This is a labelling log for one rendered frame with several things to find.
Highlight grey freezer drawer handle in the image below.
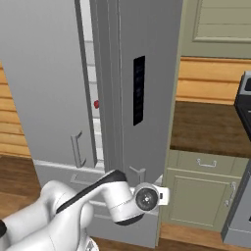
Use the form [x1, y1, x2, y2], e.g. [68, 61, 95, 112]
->
[70, 173, 106, 186]

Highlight grey and black stove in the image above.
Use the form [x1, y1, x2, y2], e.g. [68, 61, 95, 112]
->
[221, 71, 251, 250]

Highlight grey fridge freezer drawer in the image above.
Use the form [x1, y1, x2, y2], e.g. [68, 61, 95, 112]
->
[32, 159, 164, 249]

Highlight grey fridge door with display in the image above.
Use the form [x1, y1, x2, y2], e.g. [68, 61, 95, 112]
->
[89, 0, 184, 186]

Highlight white fridge interior shelves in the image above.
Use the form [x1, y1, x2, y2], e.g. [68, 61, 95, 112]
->
[79, 0, 105, 162]

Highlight olive green base cupboard door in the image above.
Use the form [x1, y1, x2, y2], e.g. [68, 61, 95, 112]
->
[167, 176, 242, 230]

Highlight silver drawer handle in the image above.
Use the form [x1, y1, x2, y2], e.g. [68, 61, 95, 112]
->
[195, 158, 218, 169]

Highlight olive green wall cupboard door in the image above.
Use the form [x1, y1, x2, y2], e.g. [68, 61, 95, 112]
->
[179, 0, 251, 60]

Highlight grey fridge door handle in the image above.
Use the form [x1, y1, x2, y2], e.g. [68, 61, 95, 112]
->
[128, 165, 147, 186]
[70, 129, 87, 169]

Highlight olive green drawer front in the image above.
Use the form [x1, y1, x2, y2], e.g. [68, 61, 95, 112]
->
[176, 149, 237, 179]

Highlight silver cupboard door handle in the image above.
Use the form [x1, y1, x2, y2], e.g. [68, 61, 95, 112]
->
[224, 181, 237, 208]

